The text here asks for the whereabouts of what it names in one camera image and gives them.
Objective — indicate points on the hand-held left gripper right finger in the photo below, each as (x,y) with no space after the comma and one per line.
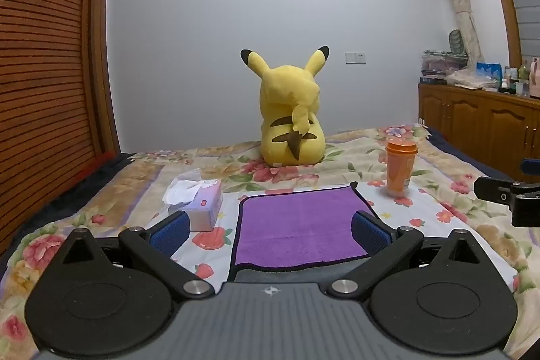
(371,232)

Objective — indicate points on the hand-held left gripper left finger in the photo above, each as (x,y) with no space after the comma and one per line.
(171,232)

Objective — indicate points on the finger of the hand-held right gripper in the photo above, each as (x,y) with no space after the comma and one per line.
(491,189)
(531,166)

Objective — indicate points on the purple towel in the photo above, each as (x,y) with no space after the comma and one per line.
(295,221)

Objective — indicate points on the tissue box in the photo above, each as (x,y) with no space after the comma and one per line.
(203,209)

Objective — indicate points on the floral bed blanket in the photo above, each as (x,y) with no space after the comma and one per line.
(126,185)

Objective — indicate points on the orange lidded cup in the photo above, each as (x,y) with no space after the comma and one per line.
(400,170)

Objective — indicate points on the wooden cabinet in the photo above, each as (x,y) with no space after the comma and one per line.
(476,119)

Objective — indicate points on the group of small bottles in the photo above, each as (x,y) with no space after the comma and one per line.
(514,81)

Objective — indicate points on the pink bottle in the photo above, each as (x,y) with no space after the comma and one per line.
(535,77)

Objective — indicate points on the blue packet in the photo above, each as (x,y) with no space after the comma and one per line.
(489,70)

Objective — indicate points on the clear bag of cloth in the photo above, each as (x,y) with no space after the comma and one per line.
(472,79)

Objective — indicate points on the dark flat box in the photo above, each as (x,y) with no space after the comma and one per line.
(432,81)

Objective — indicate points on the stack of folded clothes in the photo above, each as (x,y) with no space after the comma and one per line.
(443,64)

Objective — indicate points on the green hand fan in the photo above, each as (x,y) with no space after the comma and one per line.
(455,40)

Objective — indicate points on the yellow plush toy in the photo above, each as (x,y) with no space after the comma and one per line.
(291,98)

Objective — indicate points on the wooden louvered wardrobe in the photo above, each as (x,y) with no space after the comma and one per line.
(42,69)

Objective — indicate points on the white wall switch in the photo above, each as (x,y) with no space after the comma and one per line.
(355,57)

